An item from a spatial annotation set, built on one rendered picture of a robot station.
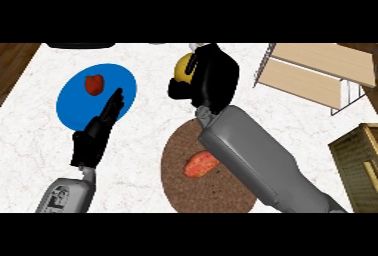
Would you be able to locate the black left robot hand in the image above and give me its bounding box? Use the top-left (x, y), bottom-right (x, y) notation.
top-left (69, 87), bottom-right (125, 169)

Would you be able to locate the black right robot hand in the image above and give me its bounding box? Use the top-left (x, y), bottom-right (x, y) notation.
top-left (167, 43), bottom-right (241, 116)

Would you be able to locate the yellow lemon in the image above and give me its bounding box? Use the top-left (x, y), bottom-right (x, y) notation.
top-left (174, 52), bottom-right (198, 84)

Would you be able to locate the wooden tiered shelf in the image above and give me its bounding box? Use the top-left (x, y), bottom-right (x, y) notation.
top-left (252, 43), bottom-right (378, 117)

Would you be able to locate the brown round placemat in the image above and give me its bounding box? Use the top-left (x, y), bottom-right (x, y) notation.
top-left (159, 118), bottom-right (258, 214)

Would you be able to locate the blue round plate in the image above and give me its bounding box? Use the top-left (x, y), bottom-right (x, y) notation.
top-left (55, 63), bottom-right (139, 132)

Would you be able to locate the red bell pepper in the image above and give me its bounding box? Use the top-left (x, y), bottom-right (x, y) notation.
top-left (84, 73), bottom-right (106, 97)

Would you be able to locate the orange sweet potato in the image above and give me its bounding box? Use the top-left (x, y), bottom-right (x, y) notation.
top-left (183, 150), bottom-right (221, 179)

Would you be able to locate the brown wooden cabinet edge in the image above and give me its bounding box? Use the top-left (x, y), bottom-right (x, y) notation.
top-left (0, 43), bottom-right (43, 107)

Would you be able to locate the black round object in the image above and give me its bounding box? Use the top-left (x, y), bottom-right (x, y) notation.
top-left (44, 43), bottom-right (117, 50)

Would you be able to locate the olive wicker basket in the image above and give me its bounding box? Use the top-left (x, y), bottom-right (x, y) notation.
top-left (328, 122), bottom-right (378, 214)

